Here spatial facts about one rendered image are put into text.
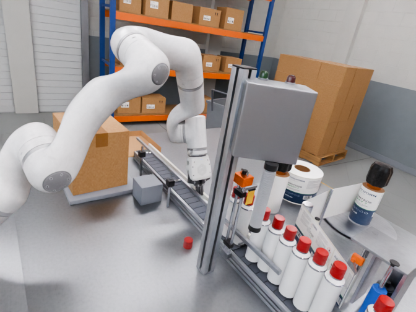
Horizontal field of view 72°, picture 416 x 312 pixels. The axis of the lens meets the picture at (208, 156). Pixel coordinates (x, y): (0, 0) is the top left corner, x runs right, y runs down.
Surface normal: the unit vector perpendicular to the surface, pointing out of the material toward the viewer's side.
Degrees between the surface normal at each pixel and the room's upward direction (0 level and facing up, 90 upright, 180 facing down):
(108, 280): 0
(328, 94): 90
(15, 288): 0
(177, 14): 90
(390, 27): 90
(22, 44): 90
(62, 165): 78
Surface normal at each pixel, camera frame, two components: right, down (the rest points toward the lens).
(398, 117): -0.84, 0.10
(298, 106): 0.00, 0.41
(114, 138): 0.61, 0.40
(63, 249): 0.15, -0.90
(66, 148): 0.70, 0.07
